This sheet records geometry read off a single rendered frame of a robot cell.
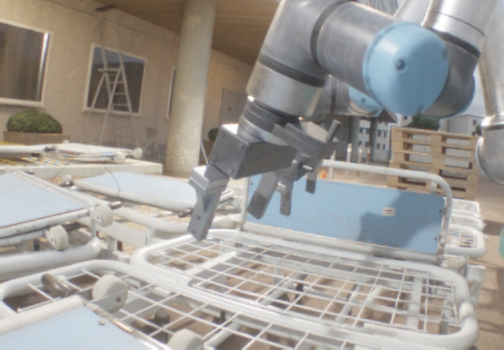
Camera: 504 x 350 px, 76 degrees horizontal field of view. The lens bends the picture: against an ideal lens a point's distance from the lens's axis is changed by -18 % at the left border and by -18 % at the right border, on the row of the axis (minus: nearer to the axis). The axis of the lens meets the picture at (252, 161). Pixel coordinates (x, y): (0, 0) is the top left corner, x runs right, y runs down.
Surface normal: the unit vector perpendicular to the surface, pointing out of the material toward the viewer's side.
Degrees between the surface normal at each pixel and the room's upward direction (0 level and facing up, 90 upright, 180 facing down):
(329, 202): 90
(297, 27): 98
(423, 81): 114
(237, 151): 97
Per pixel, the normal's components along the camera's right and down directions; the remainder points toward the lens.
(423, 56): 0.47, 0.51
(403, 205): -0.44, 0.01
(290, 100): 0.08, 0.43
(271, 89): -0.40, 0.22
